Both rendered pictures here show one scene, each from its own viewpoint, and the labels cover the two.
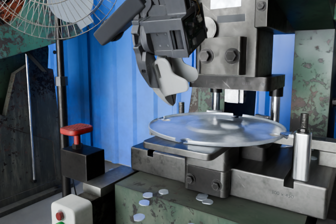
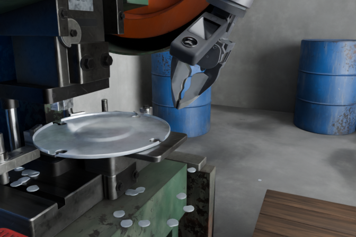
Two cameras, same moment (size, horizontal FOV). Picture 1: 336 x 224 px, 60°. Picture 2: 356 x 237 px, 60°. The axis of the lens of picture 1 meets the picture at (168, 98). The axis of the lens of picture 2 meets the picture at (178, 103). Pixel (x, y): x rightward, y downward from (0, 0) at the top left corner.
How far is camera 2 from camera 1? 0.79 m
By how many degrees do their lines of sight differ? 96
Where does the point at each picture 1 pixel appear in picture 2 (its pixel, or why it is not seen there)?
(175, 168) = (89, 195)
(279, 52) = not seen: outside the picture
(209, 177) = (130, 172)
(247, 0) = (96, 6)
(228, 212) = (157, 182)
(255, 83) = (103, 82)
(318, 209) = not seen: hidden behind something
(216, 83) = (76, 91)
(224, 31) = (83, 35)
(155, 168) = (69, 216)
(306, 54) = not seen: hidden behind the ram
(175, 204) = (142, 207)
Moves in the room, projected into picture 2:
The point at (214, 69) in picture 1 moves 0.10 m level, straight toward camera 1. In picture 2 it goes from (94, 75) to (141, 75)
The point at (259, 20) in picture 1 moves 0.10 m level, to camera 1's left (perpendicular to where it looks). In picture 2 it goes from (120, 28) to (118, 28)
